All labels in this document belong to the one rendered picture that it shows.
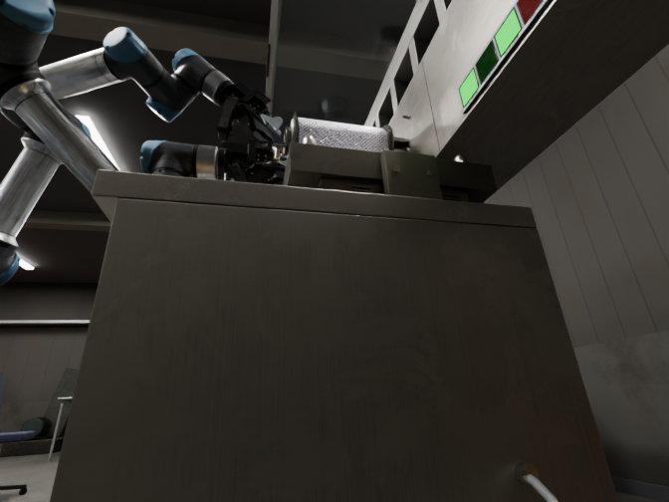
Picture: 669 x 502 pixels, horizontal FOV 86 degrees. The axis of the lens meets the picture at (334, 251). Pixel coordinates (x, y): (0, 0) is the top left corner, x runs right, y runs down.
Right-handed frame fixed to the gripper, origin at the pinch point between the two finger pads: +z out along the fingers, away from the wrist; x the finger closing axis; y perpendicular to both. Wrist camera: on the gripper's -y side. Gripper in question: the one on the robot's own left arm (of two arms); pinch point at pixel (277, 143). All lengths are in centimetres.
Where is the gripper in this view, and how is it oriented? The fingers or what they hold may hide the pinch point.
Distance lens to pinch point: 97.5
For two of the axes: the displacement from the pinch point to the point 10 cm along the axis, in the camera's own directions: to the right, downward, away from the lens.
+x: -2.3, 3.9, 8.9
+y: 5.9, -6.7, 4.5
